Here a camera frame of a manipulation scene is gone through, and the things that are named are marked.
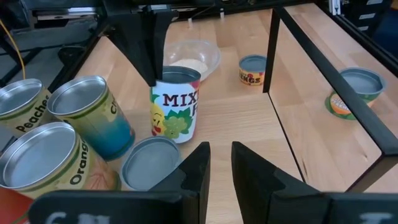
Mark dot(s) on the mixed fruit pink can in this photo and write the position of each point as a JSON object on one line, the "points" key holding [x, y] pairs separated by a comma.
{"points": [[175, 109]]}

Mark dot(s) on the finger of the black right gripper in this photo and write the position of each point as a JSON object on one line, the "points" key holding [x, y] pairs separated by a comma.
{"points": [[161, 37], [133, 40]]}

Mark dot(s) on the cherries label blue can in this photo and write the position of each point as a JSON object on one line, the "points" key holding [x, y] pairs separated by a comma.
{"points": [[93, 115]]}

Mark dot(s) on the peaches label tall can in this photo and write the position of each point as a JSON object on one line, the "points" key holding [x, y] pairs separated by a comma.
{"points": [[21, 105]]}

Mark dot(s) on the black frame clear shelf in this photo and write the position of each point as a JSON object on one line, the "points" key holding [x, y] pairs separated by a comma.
{"points": [[342, 85]]}

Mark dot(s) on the pineapple label tall can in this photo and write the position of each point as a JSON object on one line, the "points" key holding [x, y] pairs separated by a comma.
{"points": [[12, 208]]}

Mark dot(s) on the yellow pink-dotted rings can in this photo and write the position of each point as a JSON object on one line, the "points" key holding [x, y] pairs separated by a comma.
{"points": [[252, 71]]}

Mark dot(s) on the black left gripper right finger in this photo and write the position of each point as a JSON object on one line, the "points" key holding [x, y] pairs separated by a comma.
{"points": [[253, 183]]}

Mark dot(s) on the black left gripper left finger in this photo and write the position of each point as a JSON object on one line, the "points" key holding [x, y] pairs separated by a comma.
{"points": [[196, 183]]}

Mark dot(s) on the white translucent plastic bowl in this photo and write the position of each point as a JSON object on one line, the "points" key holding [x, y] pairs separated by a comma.
{"points": [[205, 51]]}

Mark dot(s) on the green sliced peaches can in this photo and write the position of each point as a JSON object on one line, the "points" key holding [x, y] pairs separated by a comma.
{"points": [[360, 84]]}

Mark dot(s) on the oranges label tall can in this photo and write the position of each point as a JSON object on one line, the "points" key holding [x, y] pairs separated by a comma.
{"points": [[46, 158]]}

